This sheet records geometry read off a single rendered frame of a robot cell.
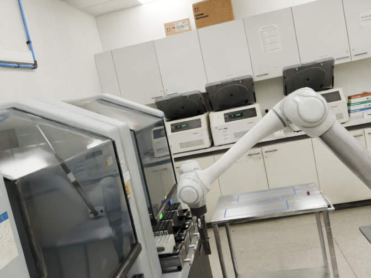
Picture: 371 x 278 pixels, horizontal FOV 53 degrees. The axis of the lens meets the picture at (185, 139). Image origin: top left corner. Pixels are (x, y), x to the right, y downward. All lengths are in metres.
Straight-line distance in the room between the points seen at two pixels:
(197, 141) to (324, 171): 1.36
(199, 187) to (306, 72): 2.95
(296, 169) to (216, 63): 1.44
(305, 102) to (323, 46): 2.91
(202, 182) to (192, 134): 2.52
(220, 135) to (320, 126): 2.57
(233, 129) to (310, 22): 1.39
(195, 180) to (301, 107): 0.49
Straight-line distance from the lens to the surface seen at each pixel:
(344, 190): 4.19
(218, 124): 3.94
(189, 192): 1.44
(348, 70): 4.69
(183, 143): 4.01
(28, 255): 1.68
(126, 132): 1.56
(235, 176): 4.02
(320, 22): 4.31
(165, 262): 1.77
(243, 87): 4.19
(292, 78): 4.23
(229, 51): 4.21
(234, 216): 2.03
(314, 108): 1.41
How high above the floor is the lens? 1.50
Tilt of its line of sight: 6 degrees down
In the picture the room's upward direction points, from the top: 12 degrees counter-clockwise
